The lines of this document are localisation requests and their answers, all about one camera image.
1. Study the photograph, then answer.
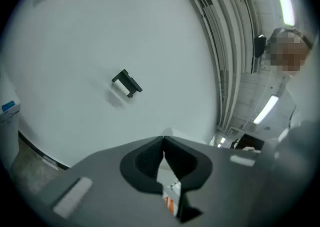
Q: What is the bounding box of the short ceiling tube light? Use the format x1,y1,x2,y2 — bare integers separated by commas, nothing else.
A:
252,95,280,125

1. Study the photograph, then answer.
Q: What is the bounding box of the black head-mounted camera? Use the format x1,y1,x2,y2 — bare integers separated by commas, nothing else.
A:
253,34,268,59

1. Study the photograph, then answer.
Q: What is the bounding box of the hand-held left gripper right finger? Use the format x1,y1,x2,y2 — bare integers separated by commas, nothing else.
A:
164,136,288,227

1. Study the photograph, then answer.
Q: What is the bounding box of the person's knit sweater torso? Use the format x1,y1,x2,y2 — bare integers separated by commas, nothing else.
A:
272,70,320,152

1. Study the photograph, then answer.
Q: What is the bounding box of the person's head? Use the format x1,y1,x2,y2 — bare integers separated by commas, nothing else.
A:
267,28,313,77

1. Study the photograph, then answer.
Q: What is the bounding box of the small orange box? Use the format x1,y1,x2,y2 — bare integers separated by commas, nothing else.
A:
162,195,175,216

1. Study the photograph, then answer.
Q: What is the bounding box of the white toilet with round button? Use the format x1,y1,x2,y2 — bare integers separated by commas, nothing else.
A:
0,70,22,170

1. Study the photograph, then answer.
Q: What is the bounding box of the black toilet paper holder shelf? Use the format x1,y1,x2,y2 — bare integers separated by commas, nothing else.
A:
111,69,143,99

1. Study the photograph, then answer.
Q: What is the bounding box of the bundle of white ceiling pipes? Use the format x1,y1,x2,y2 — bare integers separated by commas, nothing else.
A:
172,0,263,133

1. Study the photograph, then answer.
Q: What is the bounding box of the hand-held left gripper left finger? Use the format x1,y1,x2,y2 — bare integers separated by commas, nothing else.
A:
32,135,180,227

